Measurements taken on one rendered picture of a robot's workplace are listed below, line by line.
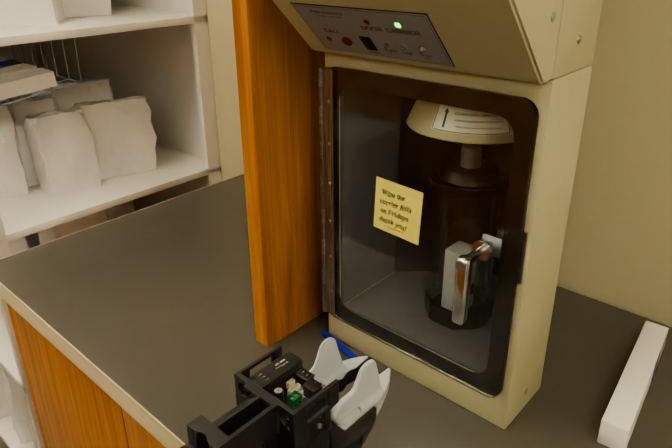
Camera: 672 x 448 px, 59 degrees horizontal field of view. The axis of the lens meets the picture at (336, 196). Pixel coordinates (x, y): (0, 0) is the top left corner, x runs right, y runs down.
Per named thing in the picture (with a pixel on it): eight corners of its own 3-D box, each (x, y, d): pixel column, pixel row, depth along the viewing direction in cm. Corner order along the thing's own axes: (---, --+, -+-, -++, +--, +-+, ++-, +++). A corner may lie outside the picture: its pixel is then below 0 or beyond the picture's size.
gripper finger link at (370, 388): (413, 344, 55) (341, 392, 49) (410, 394, 57) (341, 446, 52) (388, 330, 57) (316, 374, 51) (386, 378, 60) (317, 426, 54)
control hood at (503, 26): (323, 48, 81) (322, -31, 77) (555, 81, 61) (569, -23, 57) (259, 59, 73) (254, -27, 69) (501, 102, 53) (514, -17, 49)
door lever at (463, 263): (486, 310, 74) (467, 303, 76) (493, 243, 70) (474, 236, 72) (463, 330, 70) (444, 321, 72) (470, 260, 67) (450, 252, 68)
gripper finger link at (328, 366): (371, 321, 59) (312, 371, 52) (369, 369, 61) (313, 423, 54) (345, 310, 60) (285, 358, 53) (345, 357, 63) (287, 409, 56)
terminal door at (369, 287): (330, 311, 96) (327, 64, 81) (501, 400, 78) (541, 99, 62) (326, 313, 96) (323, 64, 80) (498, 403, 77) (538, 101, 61)
